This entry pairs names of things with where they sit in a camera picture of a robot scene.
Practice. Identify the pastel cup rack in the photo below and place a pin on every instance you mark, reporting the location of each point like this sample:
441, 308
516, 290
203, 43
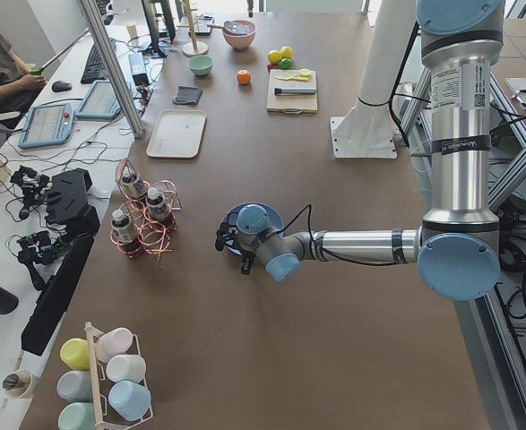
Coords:
106, 384

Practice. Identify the cream rabbit tray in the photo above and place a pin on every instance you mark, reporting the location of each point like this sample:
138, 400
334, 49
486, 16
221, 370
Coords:
177, 134

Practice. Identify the orange fruit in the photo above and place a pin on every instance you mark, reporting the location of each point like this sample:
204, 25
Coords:
244, 77

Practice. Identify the teach pendant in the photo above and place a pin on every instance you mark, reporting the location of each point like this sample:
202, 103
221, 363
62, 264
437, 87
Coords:
100, 103
47, 125

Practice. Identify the green bowl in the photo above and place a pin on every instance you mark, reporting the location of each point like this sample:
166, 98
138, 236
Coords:
200, 65

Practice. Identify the metal handled knife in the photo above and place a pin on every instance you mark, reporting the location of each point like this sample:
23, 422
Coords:
294, 91

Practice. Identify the teach pendant far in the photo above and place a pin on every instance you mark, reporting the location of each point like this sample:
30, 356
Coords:
100, 103

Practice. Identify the blue plate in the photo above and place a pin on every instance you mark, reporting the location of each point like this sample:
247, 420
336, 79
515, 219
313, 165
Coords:
253, 217

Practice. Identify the yellow lemon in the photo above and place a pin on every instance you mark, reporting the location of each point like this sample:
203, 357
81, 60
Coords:
286, 52
274, 57

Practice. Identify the green lime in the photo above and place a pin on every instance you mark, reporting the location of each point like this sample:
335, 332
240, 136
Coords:
285, 64

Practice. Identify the wooden cup tree stand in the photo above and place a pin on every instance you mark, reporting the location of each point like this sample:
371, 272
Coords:
194, 47

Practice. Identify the yellow lemon near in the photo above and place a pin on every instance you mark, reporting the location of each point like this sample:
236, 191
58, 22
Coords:
274, 57

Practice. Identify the grey folded cloth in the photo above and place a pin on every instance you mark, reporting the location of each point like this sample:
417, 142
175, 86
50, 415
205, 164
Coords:
187, 95

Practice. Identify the yellow lemon far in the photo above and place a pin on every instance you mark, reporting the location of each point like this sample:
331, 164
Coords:
286, 52

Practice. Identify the metal ice scoop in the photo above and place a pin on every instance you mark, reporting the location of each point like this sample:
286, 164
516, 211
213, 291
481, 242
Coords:
233, 27

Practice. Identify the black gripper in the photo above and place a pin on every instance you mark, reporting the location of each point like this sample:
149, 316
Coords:
246, 264

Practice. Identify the wooden cutting board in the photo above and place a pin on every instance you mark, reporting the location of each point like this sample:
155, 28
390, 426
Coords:
291, 104

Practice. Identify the pink ice bowl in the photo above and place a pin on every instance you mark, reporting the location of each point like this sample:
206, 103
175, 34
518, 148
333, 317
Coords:
242, 41

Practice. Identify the copper wire bottle rack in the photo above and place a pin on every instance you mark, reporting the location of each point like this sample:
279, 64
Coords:
153, 235

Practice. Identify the teach pendant near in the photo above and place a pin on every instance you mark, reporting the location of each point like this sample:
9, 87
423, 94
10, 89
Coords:
47, 125

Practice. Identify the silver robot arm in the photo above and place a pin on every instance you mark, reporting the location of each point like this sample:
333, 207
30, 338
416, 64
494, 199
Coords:
456, 246

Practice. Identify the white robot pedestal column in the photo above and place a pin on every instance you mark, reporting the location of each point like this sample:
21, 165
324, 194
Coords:
366, 131

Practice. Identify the dark tea bottle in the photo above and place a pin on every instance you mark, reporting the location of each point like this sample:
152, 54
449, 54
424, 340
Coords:
133, 185
158, 208
125, 235

